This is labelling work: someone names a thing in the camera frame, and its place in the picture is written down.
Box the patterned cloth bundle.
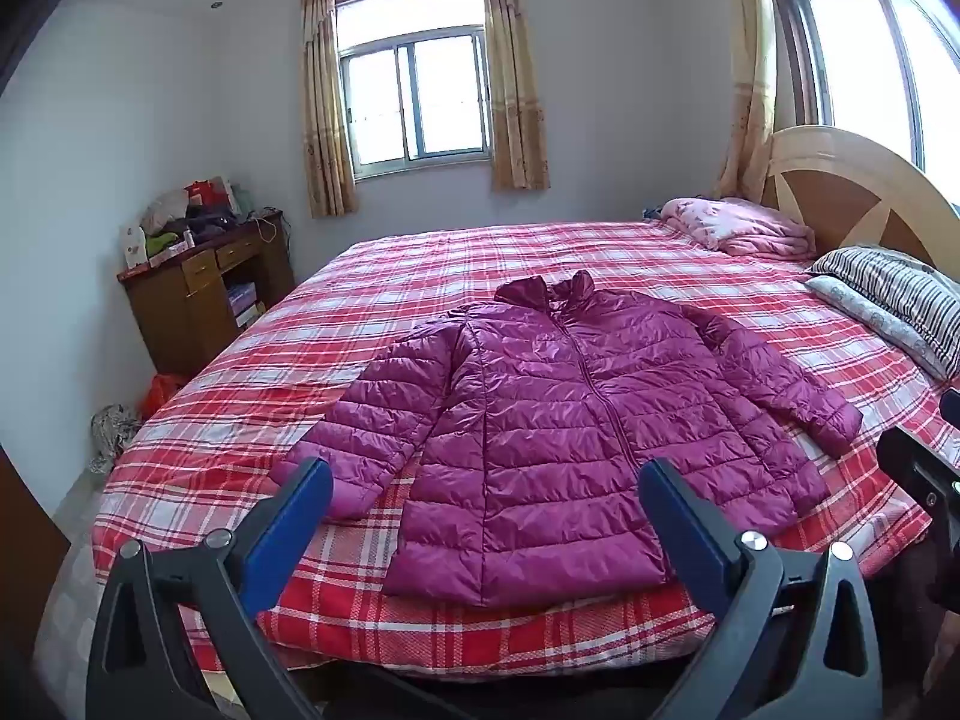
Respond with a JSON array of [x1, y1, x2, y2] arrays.
[[90, 403, 143, 475]]

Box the pink folded blanket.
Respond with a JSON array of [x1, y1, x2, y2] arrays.
[[660, 196, 818, 262]]

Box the brown wooden desk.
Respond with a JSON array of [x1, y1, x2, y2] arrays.
[[116, 210, 297, 380]]

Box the orange plastic bag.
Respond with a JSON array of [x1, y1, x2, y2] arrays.
[[139, 373, 188, 421]]

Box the magenta quilted down jacket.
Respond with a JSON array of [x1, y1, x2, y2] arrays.
[[270, 272, 863, 610]]

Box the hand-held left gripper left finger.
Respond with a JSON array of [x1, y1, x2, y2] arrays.
[[85, 456, 335, 720]]

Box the bed with red plaid sheet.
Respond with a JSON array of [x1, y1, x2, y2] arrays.
[[34, 219, 960, 698]]

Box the white cable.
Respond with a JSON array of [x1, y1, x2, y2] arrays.
[[251, 211, 290, 248]]

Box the yellow floral curtain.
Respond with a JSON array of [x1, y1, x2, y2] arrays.
[[712, 0, 781, 200]]

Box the cream wooden headboard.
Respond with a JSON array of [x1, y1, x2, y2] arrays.
[[761, 125, 960, 271]]

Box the striped pillow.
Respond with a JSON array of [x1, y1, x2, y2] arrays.
[[806, 244, 960, 380]]

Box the grey floral pillow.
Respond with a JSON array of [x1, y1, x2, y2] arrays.
[[804, 275, 950, 382]]

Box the brown wooden door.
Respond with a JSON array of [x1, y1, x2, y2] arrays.
[[0, 442, 72, 691]]

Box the sliding window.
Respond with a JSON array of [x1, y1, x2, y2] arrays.
[[334, 0, 496, 179]]

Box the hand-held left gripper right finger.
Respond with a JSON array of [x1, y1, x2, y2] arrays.
[[637, 457, 884, 720]]

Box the white printed box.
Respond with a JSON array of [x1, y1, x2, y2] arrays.
[[120, 221, 151, 271]]

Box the large window beside headboard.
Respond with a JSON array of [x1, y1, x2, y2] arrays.
[[761, 0, 960, 188]]

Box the pile of dark clothes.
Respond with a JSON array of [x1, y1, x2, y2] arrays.
[[169, 206, 239, 242]]

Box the red gift bag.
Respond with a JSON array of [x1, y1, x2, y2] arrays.
[[184, 176, 233, 209]]

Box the beige patterned curtain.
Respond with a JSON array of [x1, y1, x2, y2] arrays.
[[298, 0, 359, 220], [480, 0, 552, 192]]

